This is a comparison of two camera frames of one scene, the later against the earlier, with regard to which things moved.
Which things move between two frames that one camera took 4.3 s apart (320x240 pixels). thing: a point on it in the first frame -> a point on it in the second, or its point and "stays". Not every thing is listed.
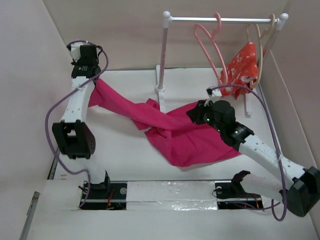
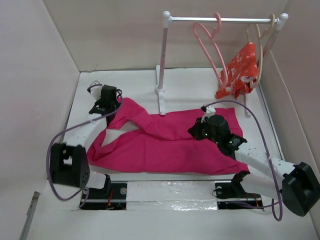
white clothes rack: x=167 y=19 stays
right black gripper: x=196 y=113 -> x=195 y=129
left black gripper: x=76 y=64 -> x=97 y=102
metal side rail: x=30 y=213 stays
